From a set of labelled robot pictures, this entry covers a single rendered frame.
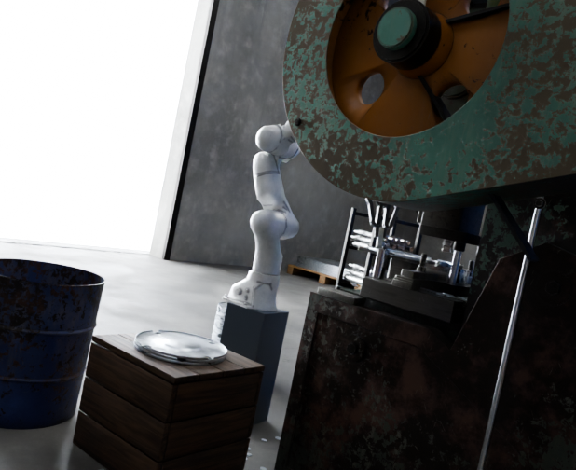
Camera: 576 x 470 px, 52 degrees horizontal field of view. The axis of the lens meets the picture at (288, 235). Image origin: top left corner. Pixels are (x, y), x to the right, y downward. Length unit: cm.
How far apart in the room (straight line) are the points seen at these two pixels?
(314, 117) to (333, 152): 13
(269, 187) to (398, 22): 102
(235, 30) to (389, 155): 592
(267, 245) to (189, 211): 474
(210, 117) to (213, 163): 54
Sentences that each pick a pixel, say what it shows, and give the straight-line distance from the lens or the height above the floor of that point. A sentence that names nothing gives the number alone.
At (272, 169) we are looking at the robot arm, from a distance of 235.
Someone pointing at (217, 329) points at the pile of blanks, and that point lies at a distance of 301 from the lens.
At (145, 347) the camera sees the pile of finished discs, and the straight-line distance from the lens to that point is 185.
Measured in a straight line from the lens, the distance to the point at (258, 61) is 756.
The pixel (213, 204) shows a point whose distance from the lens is 720.
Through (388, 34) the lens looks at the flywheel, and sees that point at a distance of 152.
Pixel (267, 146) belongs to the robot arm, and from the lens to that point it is 229.
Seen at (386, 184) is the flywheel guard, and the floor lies 96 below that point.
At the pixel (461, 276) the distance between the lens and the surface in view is 191.
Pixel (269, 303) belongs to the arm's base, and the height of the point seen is 48.
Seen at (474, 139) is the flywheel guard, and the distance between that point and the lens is 140.
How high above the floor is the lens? 86
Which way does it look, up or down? 3 degrees down
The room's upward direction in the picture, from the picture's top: 11 degrees clockwise
